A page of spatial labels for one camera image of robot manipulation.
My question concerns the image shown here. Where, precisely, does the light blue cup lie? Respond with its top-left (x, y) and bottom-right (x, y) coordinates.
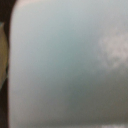
top-left (9, 0), bottom-right (128, 128)

